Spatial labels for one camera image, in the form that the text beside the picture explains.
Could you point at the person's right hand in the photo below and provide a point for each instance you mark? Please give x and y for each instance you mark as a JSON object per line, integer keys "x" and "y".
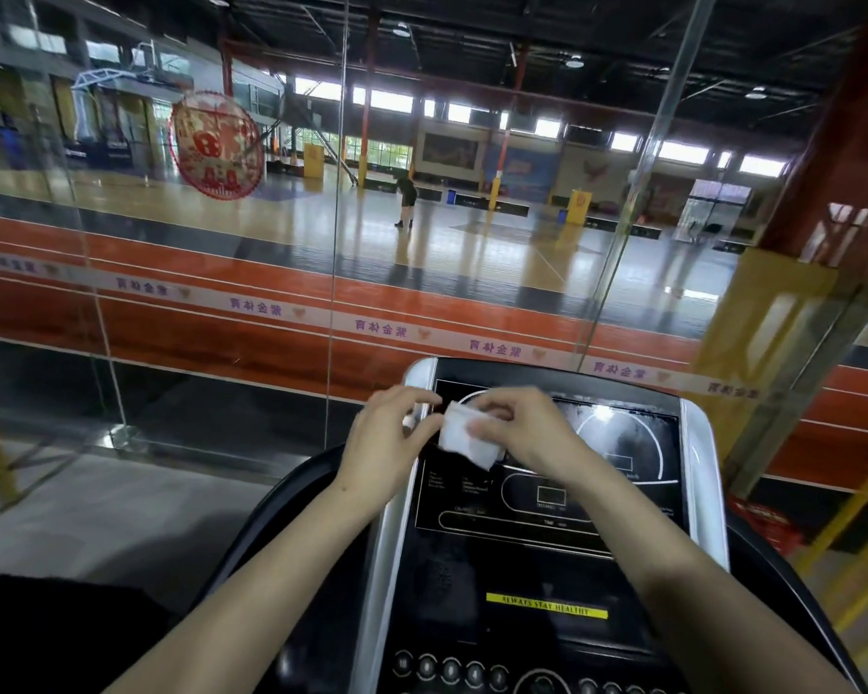
{"x": 539, "y": 433}

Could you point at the person's left hand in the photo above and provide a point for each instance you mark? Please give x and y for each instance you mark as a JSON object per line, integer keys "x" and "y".
{"x": 376, "y": 448}

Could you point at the person's right thumb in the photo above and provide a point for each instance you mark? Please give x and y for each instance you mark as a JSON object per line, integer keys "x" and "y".
{"x": 486, "y": 427}

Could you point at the person's left thumb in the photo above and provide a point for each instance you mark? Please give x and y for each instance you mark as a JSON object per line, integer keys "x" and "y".
{"x": 425, "y": 430}

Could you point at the white wet wipe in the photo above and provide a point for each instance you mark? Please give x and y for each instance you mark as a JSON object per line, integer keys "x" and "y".
{"x": 466, "y": 437}

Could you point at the person's left forearm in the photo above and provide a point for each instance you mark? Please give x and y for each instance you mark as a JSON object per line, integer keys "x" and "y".
{"x": 260, "y": 592}

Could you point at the person's right forearm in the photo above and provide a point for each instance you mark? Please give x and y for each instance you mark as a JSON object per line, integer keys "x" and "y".
{"x": 680, "y": 592}

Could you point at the black treadmill console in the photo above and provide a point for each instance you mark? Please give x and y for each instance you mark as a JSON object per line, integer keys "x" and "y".
{"x": 535, "y": 563}

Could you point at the pale striped glass banner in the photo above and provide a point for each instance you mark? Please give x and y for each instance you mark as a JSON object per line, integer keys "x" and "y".
{"x": 282, "y": 308}

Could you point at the yellow pillar padding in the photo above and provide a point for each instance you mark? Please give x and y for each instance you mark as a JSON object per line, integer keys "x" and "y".
{"x": 759, "y": 339}

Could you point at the round red window sticker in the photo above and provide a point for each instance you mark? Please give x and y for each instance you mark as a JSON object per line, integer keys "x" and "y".
{"x": 217, "y": 145}

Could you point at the red steel pillar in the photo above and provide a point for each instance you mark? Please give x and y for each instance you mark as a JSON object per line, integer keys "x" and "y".
{"x": 839, "y": 158}

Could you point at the basketball hoop stand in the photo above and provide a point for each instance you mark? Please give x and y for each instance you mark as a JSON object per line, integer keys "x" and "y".
{"x": 126, "y": 86}

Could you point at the yellow padded post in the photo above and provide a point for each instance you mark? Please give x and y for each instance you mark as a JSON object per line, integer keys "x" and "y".
{"x": 579, "y": 208}
{"x": 313, "y": 161}

